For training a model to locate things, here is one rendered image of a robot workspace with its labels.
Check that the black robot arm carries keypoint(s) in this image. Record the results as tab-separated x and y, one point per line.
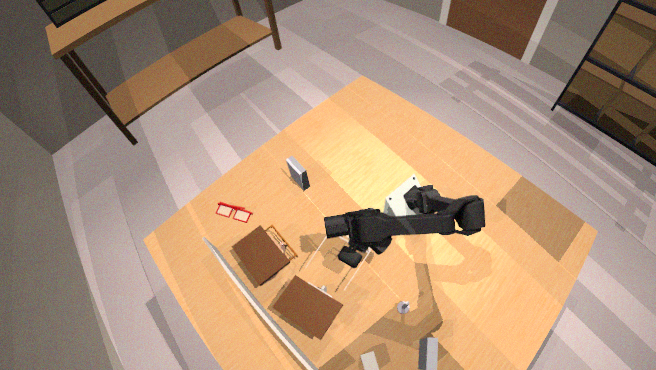
374	229

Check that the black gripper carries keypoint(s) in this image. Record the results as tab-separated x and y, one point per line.
349	256

